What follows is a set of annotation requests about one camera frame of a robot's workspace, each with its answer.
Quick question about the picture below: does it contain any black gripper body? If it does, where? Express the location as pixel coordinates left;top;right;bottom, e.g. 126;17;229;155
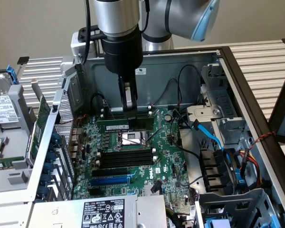
101;28;143;76

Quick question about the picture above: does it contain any green RAM stick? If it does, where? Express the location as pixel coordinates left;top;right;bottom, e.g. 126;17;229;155
96;115;155;133
0;156;24;171

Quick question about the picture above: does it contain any black RAM slot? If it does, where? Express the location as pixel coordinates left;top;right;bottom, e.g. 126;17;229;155
104;111;149;118
101;153;153;162
101;149;153;157
104;108;149;115
101;162;154;170
101;158;153;165

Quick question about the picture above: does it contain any metal socket cover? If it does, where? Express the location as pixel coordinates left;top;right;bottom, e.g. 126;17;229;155
147;108;162;133

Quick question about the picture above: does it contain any CPU socket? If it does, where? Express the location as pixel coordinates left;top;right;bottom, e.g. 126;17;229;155
113;130;152;152

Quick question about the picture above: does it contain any open PC case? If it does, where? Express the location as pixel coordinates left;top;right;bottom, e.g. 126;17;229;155
0;46;285;228

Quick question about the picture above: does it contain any green Dell motherboard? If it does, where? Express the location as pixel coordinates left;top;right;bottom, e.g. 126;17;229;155
72;108;193;207

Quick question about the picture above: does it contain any long black expansion slot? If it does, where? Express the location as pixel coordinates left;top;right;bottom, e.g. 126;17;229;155
92;168;128;178

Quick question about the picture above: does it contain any metal rear port block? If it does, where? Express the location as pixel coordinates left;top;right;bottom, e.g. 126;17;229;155
70;127;83;160

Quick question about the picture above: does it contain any blue expansion slot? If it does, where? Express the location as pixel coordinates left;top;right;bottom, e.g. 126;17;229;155
90;177;131;187

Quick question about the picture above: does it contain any black SATA plug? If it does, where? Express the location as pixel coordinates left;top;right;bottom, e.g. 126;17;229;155
151;180;162;193

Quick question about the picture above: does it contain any silver chipset heatsink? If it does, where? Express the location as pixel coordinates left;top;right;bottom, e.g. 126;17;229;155
143;184;162;196

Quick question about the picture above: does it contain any blue slot retainer knob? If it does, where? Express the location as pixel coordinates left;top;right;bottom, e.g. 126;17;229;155
46;152;57;164
37;185;48;199
43;161;55;174
40;173;52;185
50;132;61;145

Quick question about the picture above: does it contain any green graphics card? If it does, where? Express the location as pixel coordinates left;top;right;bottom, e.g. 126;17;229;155
25;78;53;166

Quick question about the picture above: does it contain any black fan shroud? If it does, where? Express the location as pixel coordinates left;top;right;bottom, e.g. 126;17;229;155
199;147;236;193

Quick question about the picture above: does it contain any metal disk bay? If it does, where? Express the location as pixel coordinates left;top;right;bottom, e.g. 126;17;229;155
186;63;249;146

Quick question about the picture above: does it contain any silver power supply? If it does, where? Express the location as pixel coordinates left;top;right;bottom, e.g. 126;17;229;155
32;193;168;228

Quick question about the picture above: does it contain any grey parts rack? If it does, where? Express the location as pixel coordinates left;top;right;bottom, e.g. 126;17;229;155
0;64;38;194

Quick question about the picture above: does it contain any blue disk carrier clip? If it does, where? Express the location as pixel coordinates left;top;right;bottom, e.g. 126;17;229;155
6;65;19;85

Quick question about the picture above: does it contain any silver hard disk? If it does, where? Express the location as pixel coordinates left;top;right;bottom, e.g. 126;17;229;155
0;73;21;130

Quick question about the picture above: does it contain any blue plastic latch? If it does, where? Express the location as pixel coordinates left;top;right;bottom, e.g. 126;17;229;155
238;162;247;190

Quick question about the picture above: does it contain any grey drive cage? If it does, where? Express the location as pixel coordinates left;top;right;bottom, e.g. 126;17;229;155
195;188;280;228

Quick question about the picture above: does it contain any blue plastic block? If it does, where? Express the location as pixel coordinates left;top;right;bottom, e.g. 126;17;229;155
205;218;231;228

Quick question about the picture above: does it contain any black framed monitor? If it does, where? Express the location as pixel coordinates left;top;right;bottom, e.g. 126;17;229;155
268;68;285;145

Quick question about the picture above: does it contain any short black looped wire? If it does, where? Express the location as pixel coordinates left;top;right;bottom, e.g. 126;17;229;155
91;94;106;111

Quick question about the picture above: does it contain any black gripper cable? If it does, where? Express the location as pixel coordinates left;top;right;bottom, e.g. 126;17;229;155
139;0;151;33

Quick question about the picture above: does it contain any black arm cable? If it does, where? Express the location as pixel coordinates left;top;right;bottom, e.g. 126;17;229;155
84;0;92;66

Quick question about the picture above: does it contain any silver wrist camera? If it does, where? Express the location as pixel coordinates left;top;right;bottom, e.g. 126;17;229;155
70;25;103;59

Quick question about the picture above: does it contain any thin red wire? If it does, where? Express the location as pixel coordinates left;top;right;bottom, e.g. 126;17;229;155
72;114;89;128

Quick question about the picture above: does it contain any thick black wire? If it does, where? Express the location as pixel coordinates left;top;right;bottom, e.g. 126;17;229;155
170;111;204;159

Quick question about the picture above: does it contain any blue SATA wire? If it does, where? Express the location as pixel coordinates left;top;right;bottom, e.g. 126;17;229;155
190;119;232;167

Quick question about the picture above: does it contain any thin black wire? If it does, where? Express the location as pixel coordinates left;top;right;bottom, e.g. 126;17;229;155
184;174;206;187

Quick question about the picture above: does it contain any yellow black wire bundle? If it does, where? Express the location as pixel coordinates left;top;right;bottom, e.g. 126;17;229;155
165;206;195;228

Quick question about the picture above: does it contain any yellow red power wire bundle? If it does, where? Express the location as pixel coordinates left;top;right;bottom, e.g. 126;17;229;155
237;148;263;188

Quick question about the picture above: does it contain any red black twisted wire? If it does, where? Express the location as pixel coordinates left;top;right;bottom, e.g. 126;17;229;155
248;131;276;149

